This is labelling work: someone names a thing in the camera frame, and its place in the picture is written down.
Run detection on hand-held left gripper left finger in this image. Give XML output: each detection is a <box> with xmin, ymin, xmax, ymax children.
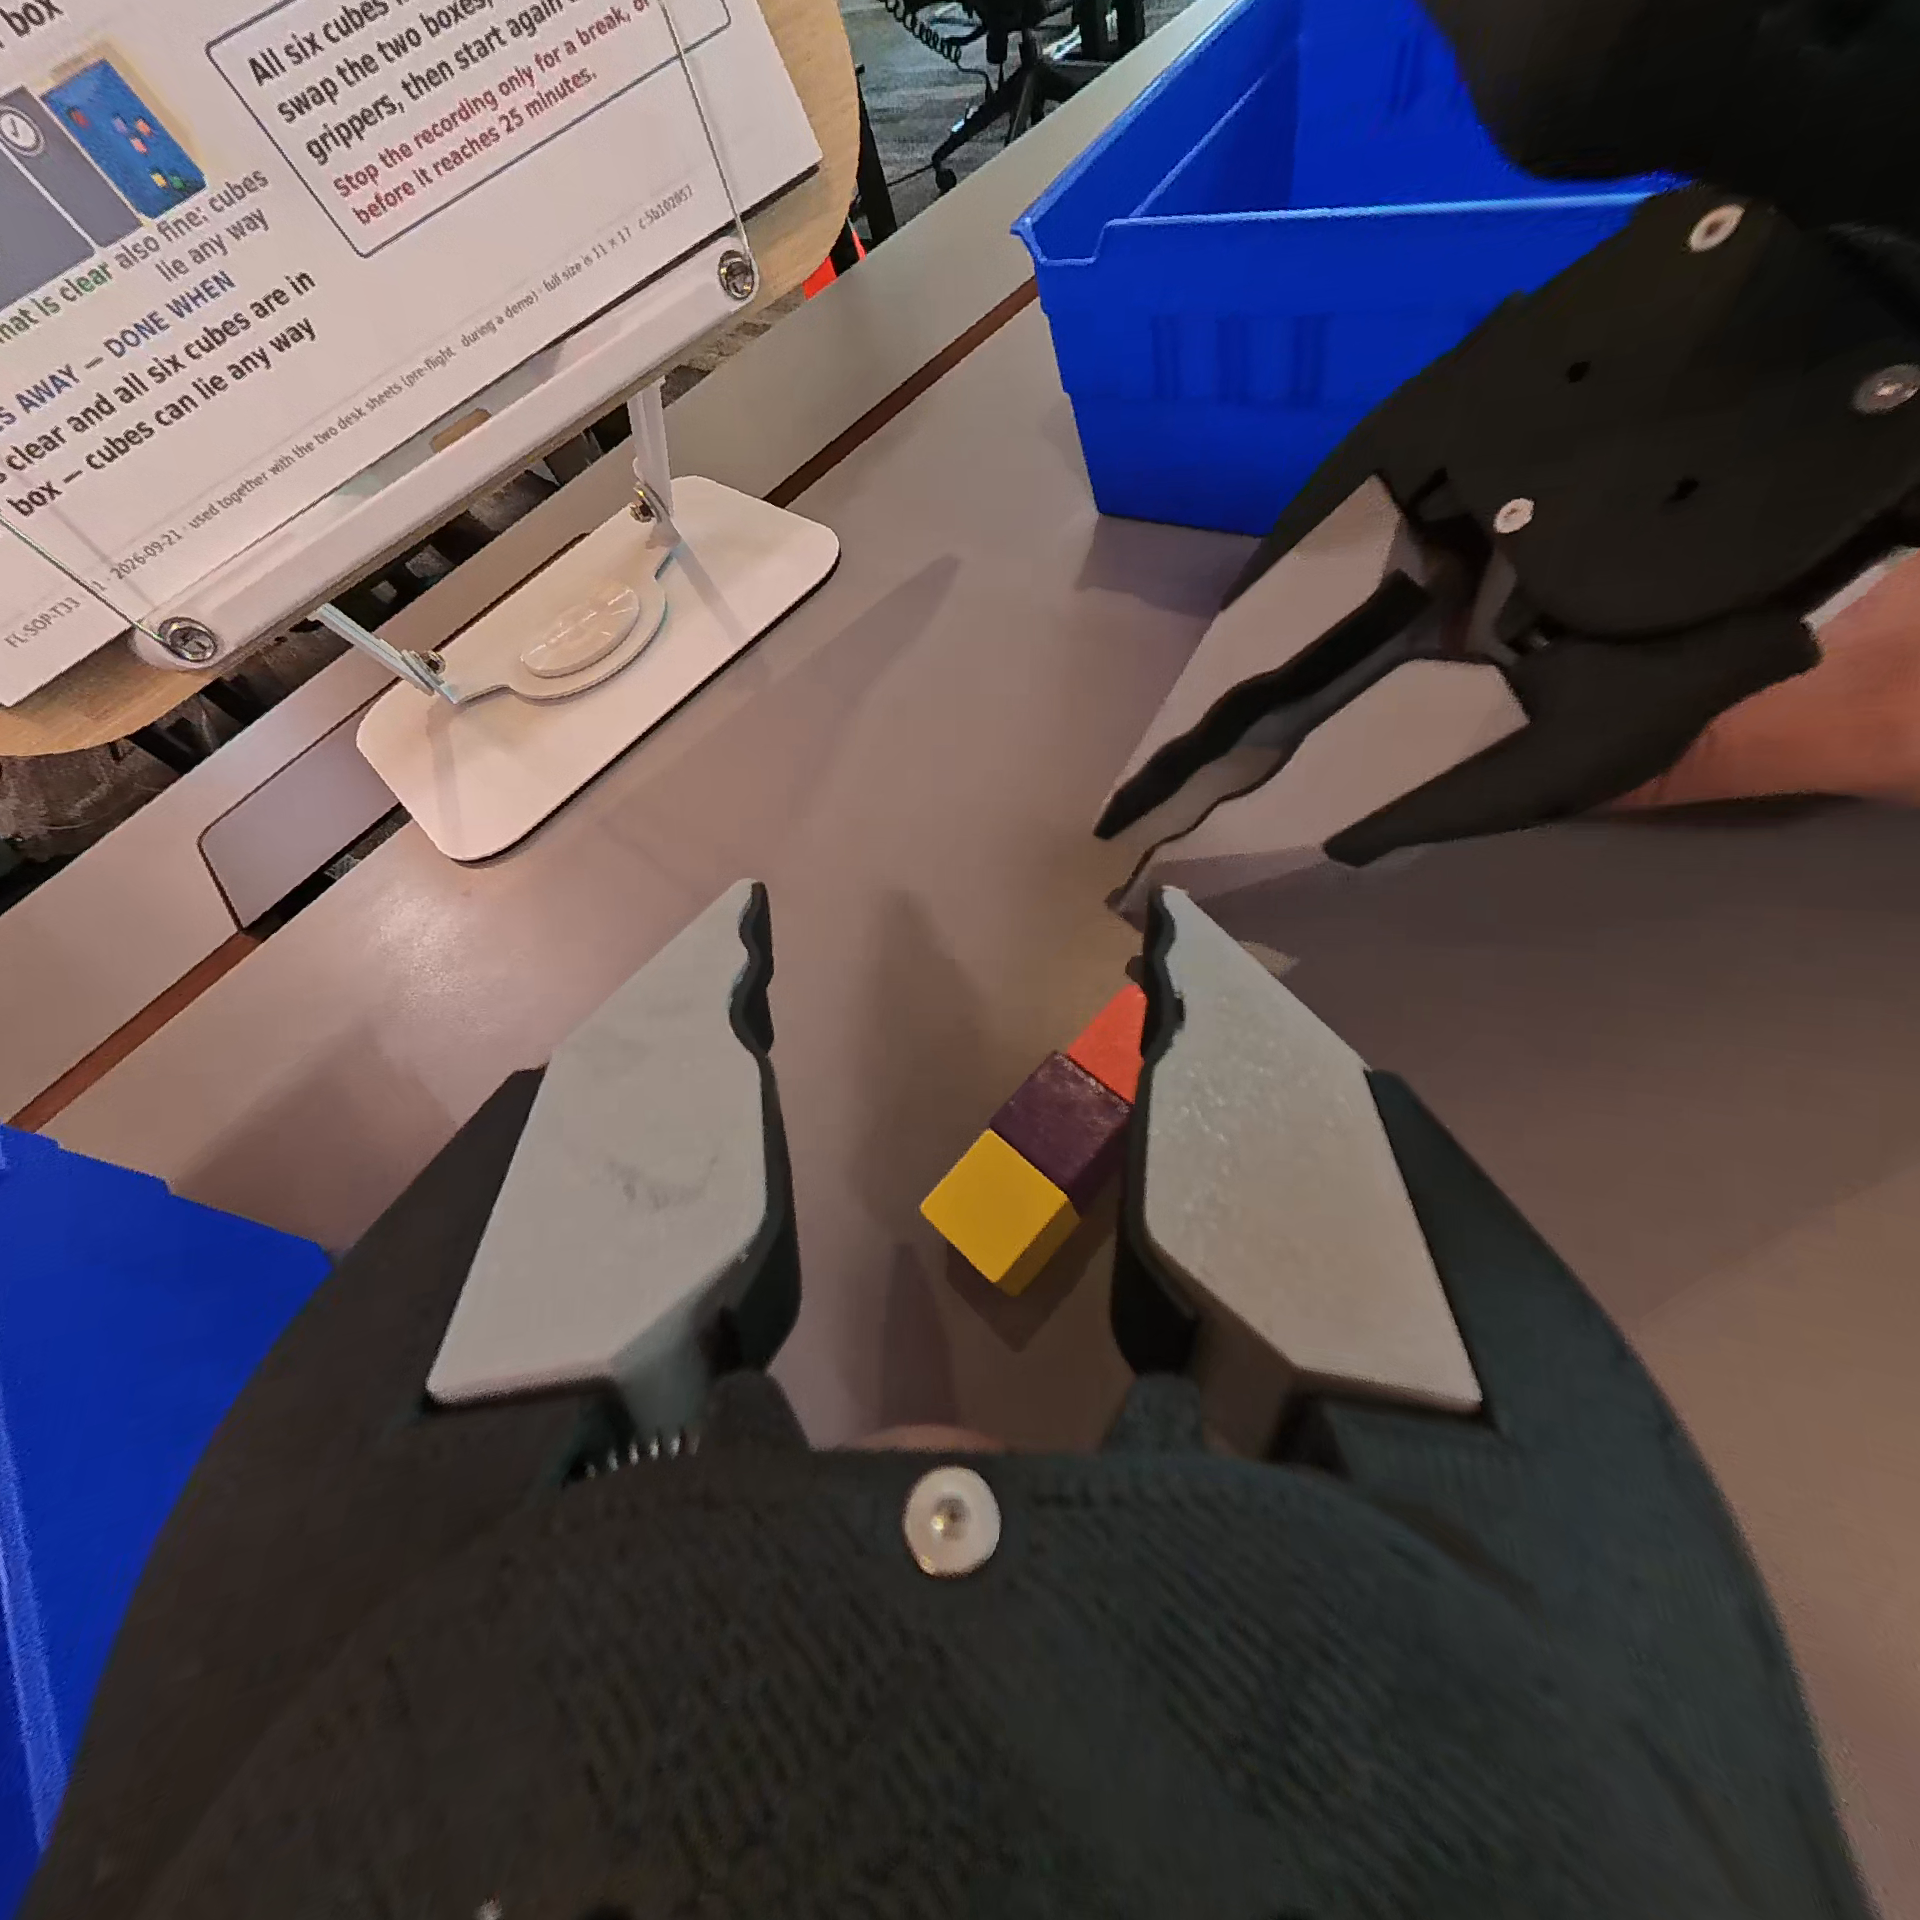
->
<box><xmin>422</xmin><ymin>880</ymin><xmax>805</xmax><ymax>1411</ymax></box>

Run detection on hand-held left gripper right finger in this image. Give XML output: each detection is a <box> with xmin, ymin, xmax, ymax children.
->
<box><xmin>1109</xmin><ymin>885</ymin><xmax>1489</xmax><ymax>1444</ymax></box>

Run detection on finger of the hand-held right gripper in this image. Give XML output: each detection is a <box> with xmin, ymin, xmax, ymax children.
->
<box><xmin>1091</xmin><ymin>471</ymin><xmax>1445</xmax><ymax>845</ymax></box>
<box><xmin>1105</xmin><ymin>657</ymin><xmax>1536</xmax><ymax>916</ymax></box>

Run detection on orange wooden cube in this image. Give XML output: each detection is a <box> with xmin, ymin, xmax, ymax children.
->
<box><xmin>1068</xmin><ymin>981</ymin><xmax>1153</xmax><ymax>1104</ymax></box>

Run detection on purple wooden cube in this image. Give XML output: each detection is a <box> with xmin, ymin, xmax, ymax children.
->
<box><xmin>990</xmin><ymin>1052</ymin><xmax>1134</xmax><ymax>1211</ymax></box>

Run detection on yellow wooden cube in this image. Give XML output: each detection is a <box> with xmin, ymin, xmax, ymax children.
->
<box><xmin>921</xmin><ymin>1129</ymin><xmax>1084</xmax><ymax>1300</ymax></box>

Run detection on blue plastic bin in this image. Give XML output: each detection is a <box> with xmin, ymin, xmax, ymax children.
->
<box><xmin>0</xmin><ymin>1125</ymin><xmax>335</xmax><ymax>1868</ymax></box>
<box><xmin>1013</xmin><ymin>0</ymin><xmax>1704</xmax><ymax>540</ymax></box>

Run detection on grey desk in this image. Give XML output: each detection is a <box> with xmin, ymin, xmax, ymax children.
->
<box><xmin>0</xmin><ymin>0</ymin><xmax>1920</xmax><ymax>1920</ymax></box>

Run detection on person's right hand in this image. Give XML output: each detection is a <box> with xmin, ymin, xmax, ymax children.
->
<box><xmin>1618</xmin><ymin>562</ymin><xmax>1920</xmax><ymax>815</ymax></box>

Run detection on black office chair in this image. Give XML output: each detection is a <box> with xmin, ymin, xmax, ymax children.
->
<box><xmin>931</xmin><ymin>0</ymin><xmax>1146</xmax><ymax>189</ymax></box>

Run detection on printed instruction sheet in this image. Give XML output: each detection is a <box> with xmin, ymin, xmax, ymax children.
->
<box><xmin>0</xmin><ymin>0</ymin><xmax>827</xmax><ymax>711</ymax></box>

